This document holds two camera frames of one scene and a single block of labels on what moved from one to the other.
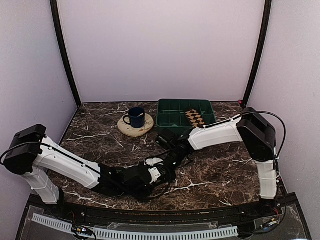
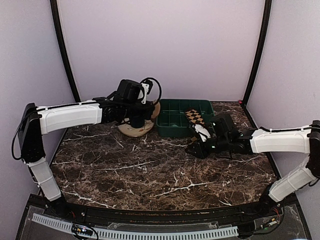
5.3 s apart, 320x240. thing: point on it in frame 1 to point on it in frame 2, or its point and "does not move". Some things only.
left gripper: [146, 194] to [147, 114]
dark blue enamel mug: [137, 117] does not move
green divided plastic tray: [171, 113] does not move
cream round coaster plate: [127, 130] does not move
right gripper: [170, 175] to [201, 153]
